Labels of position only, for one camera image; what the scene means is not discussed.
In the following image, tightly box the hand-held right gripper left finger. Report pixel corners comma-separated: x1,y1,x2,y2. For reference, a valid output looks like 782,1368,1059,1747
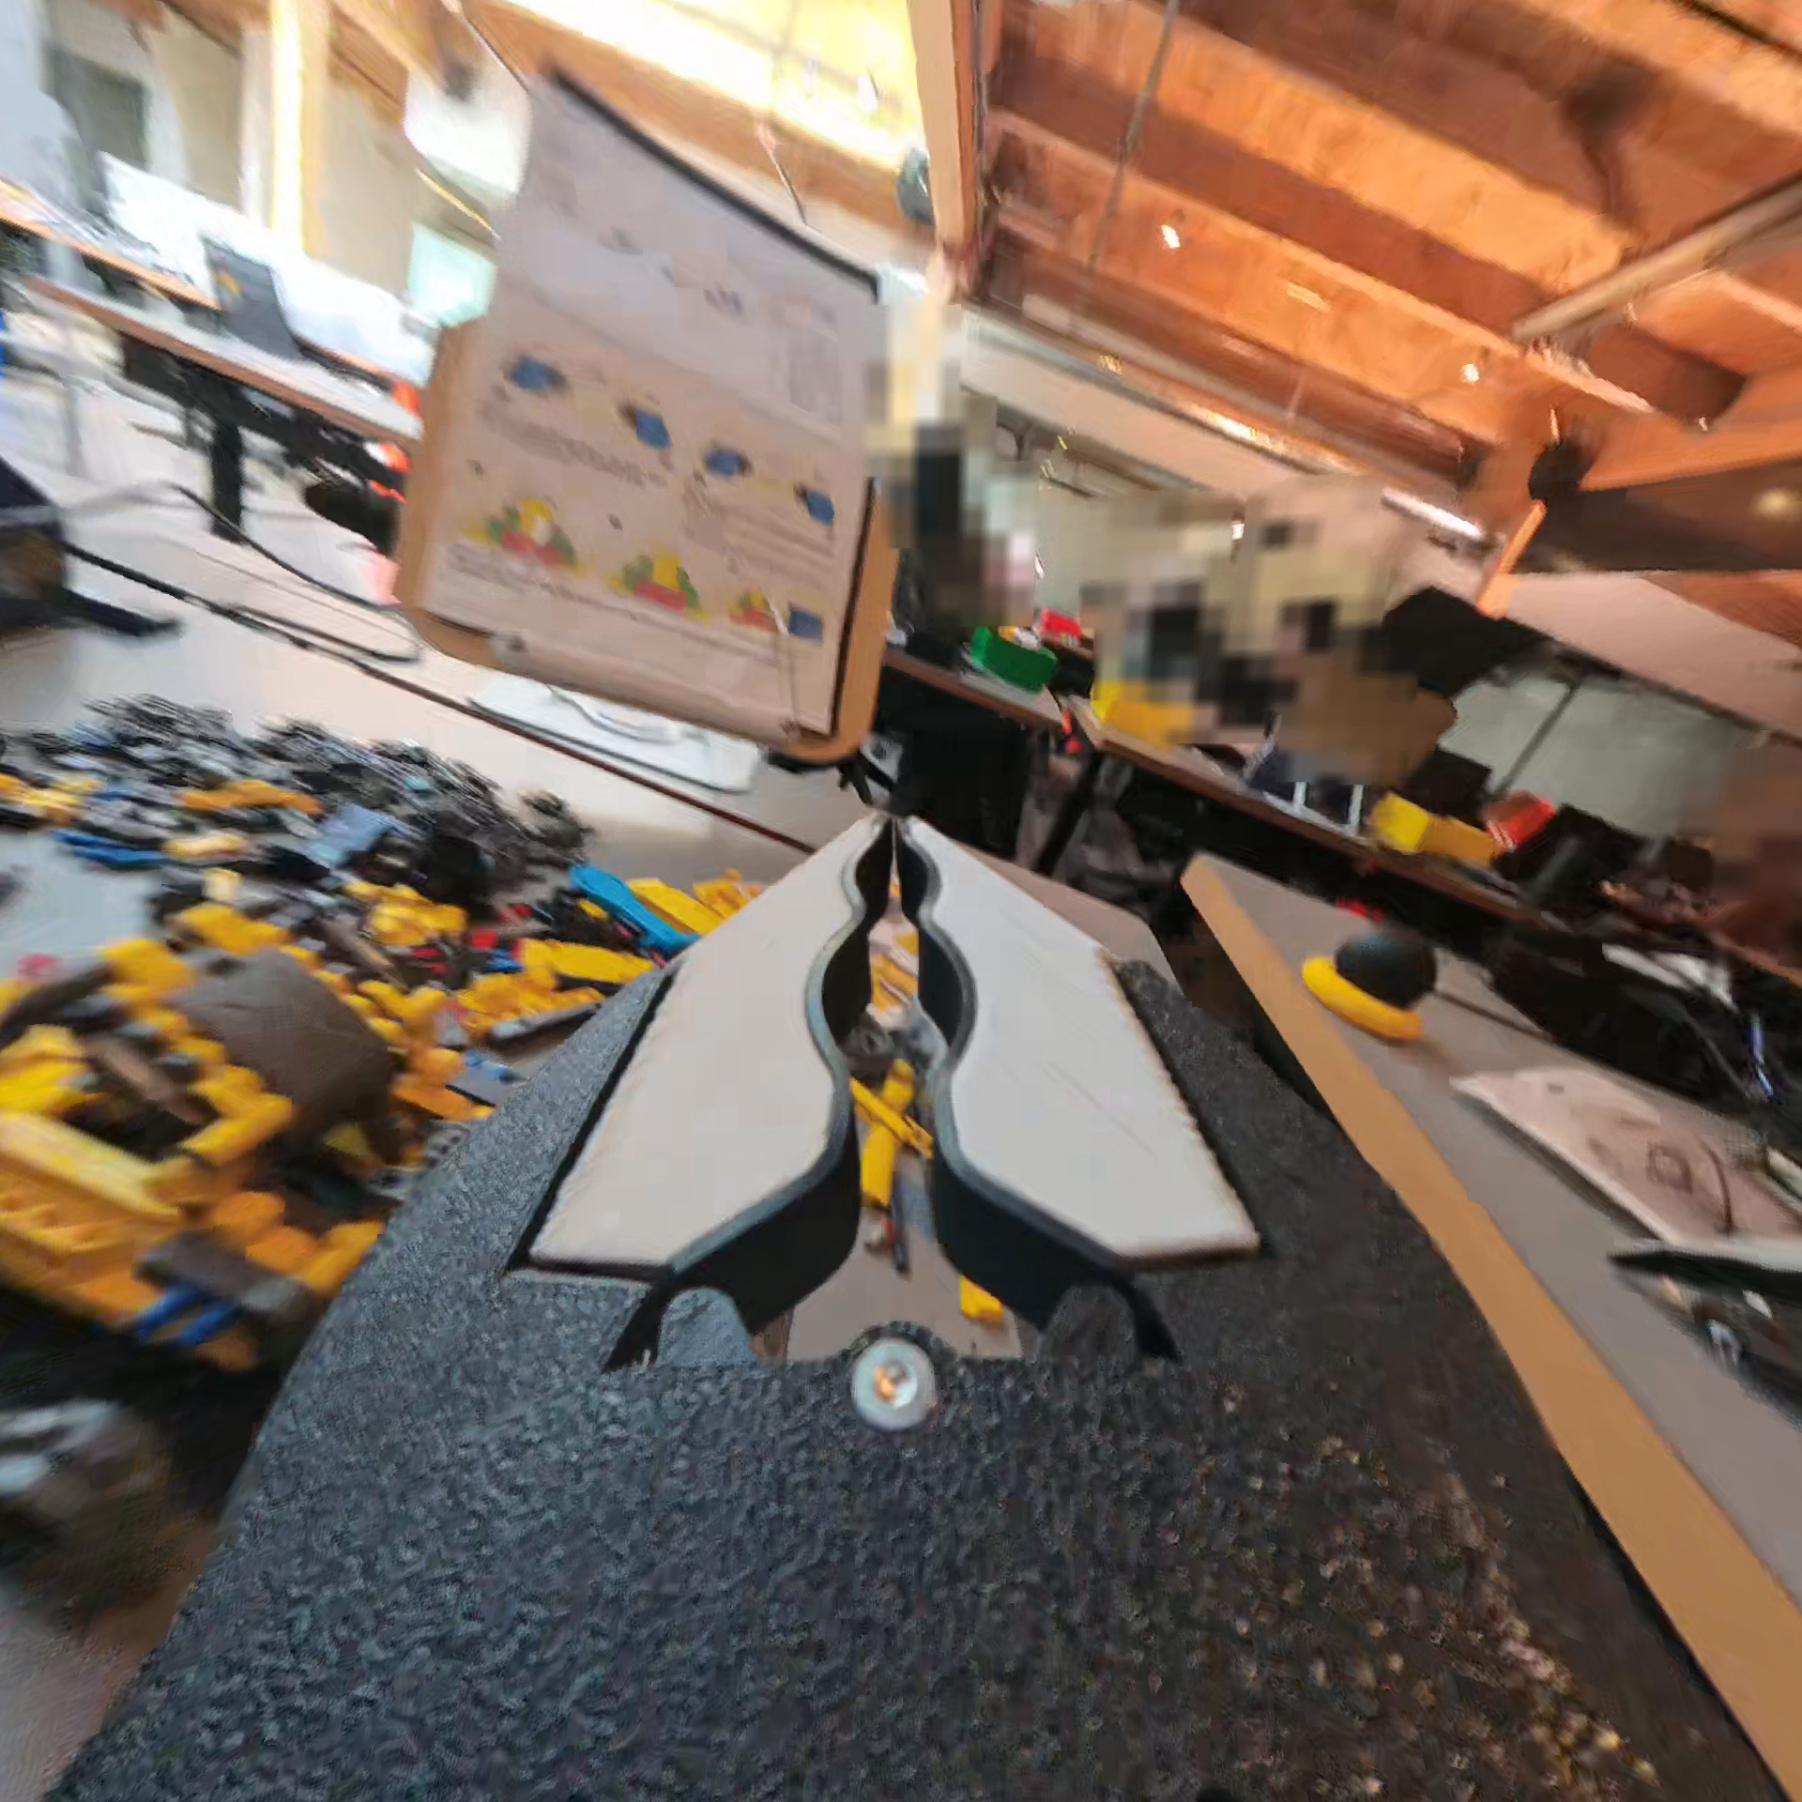
531,814,899,1370

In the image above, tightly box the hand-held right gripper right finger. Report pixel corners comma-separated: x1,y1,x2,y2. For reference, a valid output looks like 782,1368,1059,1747
895,815,1260,1361

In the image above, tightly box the grey desk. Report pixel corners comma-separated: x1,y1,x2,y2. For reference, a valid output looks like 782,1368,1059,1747
0,564,1178,1802

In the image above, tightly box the pile of mixed small bricks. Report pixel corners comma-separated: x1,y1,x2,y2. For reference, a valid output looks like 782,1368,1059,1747
0,772,1008,1325

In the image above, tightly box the blue brick separator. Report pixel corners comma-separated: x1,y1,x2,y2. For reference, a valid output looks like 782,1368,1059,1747
570,861,692,963

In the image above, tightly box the long work table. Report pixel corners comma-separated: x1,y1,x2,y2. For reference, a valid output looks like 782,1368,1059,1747
878,641,1802,990

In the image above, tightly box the yellow bin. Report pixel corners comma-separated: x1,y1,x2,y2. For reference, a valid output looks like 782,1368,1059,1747
1368,789,1499,865

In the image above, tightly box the pile of dark grey track links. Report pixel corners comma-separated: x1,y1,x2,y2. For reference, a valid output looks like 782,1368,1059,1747
55,695,595,884

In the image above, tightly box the white paper sheet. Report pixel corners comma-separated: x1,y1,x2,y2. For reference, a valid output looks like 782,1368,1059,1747
1453,1064,1802,1250

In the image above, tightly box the yellow toy vehicle model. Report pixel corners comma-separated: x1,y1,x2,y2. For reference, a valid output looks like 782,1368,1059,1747
0,943,411,1372

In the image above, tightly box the black ball on yellow ring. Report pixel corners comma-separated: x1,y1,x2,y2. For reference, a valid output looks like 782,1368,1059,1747
1302,927,1440,1046

